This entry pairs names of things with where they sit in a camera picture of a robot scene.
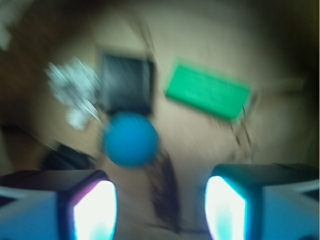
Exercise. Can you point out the dark brown wood chip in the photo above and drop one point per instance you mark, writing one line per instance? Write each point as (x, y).
(164, 192)

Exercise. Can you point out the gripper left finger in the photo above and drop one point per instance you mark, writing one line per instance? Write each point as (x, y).
(57, 205)

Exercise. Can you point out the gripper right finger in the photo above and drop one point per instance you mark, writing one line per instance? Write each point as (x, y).
(263, 202)

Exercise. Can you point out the brown paper bag tray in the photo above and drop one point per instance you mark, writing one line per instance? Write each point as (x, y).
(272, 45)

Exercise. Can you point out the green rectangular block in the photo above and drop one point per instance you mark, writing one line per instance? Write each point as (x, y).
(208, 91)

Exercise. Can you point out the blue dimpled ball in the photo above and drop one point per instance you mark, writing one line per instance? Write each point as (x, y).
(130, 140)

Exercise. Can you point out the crumpled white paper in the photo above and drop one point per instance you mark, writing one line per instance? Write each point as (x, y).
(75, 84)

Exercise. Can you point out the black square block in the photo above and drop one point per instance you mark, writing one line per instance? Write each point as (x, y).
(126, 84)

